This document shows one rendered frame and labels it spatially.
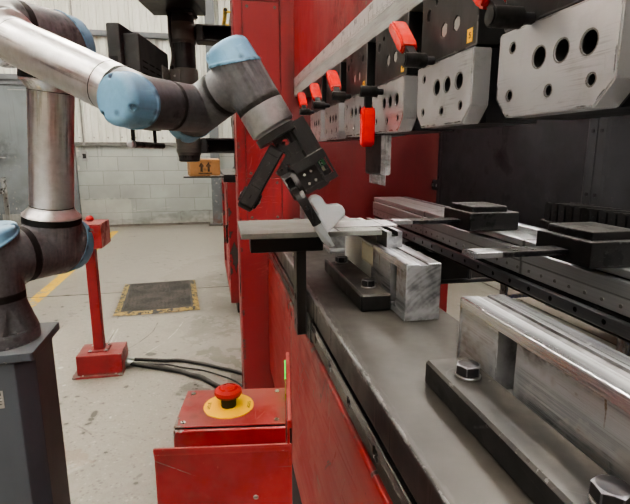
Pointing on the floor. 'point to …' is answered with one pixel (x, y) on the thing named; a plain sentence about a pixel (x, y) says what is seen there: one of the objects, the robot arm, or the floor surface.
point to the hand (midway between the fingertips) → (325, 241)
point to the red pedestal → (97, 368)
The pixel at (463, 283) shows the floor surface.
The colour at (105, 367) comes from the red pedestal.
